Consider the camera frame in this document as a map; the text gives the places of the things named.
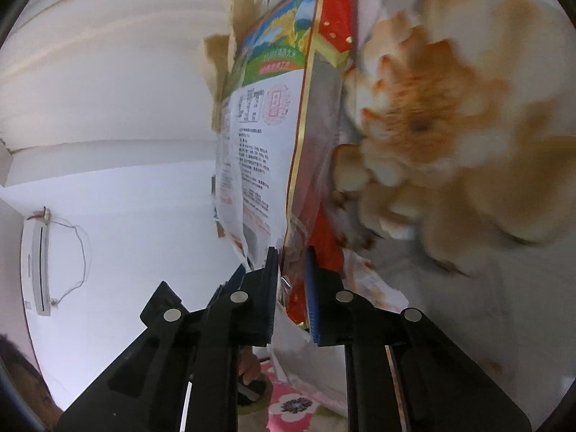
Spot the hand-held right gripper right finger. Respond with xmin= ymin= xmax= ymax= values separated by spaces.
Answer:
xmin=304 ymin=246 xmax=532 ymax=432

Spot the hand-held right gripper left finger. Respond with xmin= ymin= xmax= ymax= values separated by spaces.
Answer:
xmin=58 ymin=247 xmax=280 ymax=432

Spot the red white printed bag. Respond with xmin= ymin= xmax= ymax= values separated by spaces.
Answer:
xmin=212 ymin=0 xmax=361 ymax=331

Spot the beige paper bag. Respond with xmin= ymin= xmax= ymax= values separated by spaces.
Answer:
xmin=195 ymin=0 xmax=239 ymax=145

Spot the white orange printed wrapper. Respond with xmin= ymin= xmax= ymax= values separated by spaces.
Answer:
xmin=342 ymin=252 xmax=408 ymax=311

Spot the pink floral mat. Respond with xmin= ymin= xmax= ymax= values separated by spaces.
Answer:
xmin=265 ymin=360 xmax=347 ymax=432

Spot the white air conditioner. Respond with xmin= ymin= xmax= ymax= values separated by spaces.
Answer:
xmin=20 ymin=218 xmax=57 ymax=316

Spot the floral tablecloth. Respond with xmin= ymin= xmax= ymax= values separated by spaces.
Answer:
xmin=333 ymin=0 xmax=572 ymax=397

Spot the person's head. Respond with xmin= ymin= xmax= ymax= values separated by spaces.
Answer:
xmin=0 ymin=335 xmax=61 ymax=432

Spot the thin wire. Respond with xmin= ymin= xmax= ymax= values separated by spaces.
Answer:
xmin=42 ymin=207 xmax=91 ymax=309

